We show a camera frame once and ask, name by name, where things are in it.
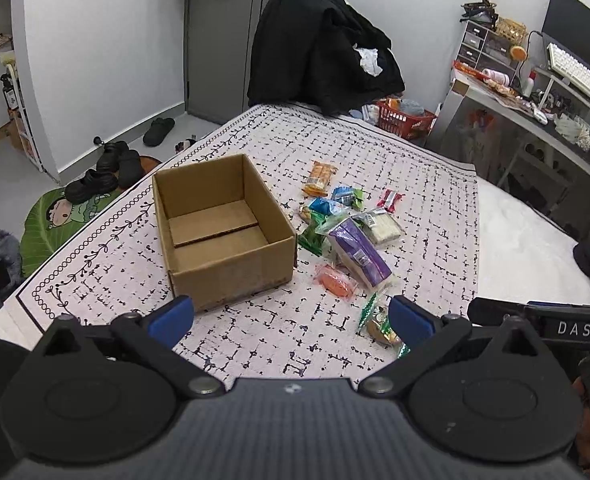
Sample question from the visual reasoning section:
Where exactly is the green pastry packet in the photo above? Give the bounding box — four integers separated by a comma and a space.
357, 294, 410, 358

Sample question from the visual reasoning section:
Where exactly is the orange snack packet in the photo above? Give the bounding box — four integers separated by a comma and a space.
316, 264, 357, 299

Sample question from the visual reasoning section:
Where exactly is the purple snack bag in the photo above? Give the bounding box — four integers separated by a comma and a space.
327, 218, 391, 290

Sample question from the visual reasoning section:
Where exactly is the clear white snack packet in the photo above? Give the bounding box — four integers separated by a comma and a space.
358, 208, 405, 246

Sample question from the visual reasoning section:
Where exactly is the red candy bar wrapper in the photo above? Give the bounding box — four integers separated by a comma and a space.
377, 188, 403, 214

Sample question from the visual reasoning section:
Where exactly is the dark green snack packet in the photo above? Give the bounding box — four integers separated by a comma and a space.
297, 211, 332, 257

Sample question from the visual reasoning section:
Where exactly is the blue green snack packet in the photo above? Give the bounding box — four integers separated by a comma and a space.
331, 185, 365, 210

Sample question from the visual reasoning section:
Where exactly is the brown cardboard box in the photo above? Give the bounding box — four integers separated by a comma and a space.
152, 154, 297, 312

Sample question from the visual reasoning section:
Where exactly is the patterned white bed blanket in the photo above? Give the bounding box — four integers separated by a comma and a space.
16, 105, 480, 382

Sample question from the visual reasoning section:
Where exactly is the green cartoon floor mat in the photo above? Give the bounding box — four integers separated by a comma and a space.
19, 155, 163, 279

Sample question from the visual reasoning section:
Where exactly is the black clog shoe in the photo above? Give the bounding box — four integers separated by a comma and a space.
65, 169, 118, 205
117, 150, 144, 190

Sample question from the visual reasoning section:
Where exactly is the orange cracker packet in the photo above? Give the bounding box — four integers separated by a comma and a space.
301, 160, 337, 197

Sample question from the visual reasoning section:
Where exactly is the red plastic basket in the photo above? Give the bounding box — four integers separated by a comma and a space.
376, 99, 436, 141

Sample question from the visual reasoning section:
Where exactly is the white desk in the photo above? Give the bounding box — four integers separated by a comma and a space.
426, 66, 590, 241

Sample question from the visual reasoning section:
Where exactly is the white keyboard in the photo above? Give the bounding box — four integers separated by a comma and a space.
547, 44, 590, 99

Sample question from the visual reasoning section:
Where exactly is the white paper on clothes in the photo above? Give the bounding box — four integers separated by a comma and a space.
353, 46, 383, 77

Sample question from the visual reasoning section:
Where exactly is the white drawer organizer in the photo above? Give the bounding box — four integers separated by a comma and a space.
456, 21, 518, 75

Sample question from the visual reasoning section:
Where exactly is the black clothes pile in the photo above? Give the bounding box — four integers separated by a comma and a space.
247, 0, 405, 116

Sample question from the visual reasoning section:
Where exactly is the black computer monitor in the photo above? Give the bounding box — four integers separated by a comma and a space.
542, 0, 590, 68

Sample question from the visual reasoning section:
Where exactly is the black slipper by wall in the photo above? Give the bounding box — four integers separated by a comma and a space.
142, 117, 176, 148

